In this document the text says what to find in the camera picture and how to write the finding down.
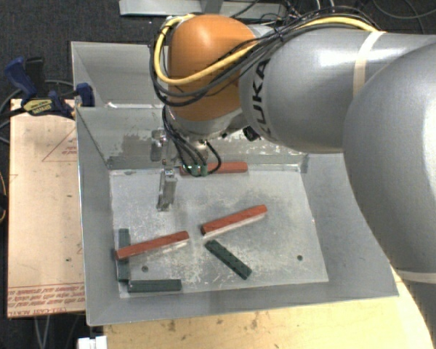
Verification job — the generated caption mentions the brown cardboard board red print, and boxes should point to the brown cardboard board red print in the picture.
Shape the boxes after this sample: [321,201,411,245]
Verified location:
[7,98,86,319]

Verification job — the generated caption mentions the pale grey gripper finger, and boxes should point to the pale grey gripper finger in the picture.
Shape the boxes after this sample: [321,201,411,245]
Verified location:
[166,176,179,211]
[156,174,168,212]

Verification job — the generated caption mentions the red-brown flat block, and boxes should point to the red-brown flat block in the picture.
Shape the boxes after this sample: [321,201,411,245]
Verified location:
[200,204,269,238]
[179,161,249,176]
[114,230,191,262]

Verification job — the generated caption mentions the grey metal bin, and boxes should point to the grey metal bin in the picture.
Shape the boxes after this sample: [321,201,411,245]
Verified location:
[70,41,400,327]

